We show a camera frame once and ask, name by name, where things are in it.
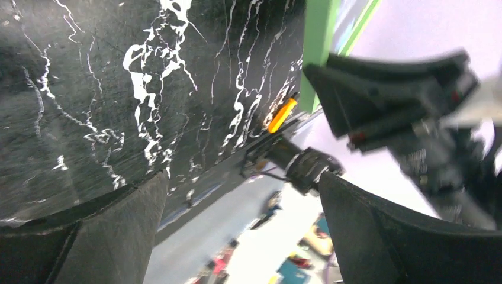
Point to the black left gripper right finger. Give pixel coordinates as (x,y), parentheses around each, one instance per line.
(379,241)

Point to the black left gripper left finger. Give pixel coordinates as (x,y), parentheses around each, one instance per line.
(108,239)

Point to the green wooden photo frame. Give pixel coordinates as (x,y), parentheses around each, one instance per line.
(337,24)

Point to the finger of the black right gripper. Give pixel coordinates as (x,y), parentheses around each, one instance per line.
(357,93)

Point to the orange handled screwdriver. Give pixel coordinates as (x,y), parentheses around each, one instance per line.
(283,113)

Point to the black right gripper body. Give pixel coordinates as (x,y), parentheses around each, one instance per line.
(449,167)

